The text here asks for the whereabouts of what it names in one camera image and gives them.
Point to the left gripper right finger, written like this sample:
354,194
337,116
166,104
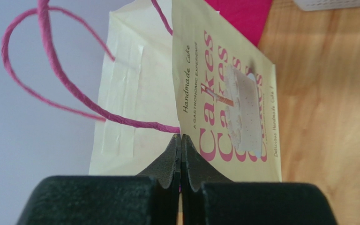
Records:
195,171

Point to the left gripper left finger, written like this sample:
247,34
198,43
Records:
165,171

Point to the beige Cakes paper bag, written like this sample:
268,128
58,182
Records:
181,64

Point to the folded red t-shirt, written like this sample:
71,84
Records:
247,16

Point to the white plastic laundry basket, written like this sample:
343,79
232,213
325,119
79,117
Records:
315,5

